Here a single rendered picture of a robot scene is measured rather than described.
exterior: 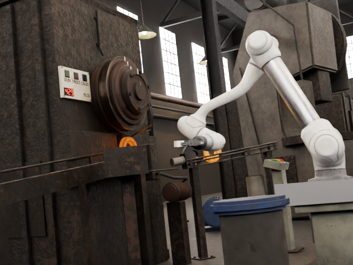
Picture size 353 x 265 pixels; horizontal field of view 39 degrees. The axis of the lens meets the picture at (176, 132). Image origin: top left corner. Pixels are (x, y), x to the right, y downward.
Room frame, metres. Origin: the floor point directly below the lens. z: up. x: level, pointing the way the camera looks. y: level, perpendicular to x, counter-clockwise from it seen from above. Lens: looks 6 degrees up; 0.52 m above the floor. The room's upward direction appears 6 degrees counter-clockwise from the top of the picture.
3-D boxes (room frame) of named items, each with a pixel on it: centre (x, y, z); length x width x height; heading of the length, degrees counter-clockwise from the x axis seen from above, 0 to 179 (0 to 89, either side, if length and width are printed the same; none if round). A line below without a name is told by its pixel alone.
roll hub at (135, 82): (3.03, 0.22, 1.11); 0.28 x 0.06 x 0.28; 153
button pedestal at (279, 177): (3.36, -0.66, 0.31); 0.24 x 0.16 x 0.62; 153
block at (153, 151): (3.29, 0.21, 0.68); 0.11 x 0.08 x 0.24; 63
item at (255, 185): (3.39, -0.50, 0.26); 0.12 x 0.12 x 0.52
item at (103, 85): (3.08, 0.30, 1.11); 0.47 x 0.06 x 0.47; 153
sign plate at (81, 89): (2.82, 0.55, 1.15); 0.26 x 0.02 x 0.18; 153
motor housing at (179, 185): (3.31, 0.04, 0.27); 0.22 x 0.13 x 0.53; 153
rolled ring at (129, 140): (3.08, 0.31, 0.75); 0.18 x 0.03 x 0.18; 155
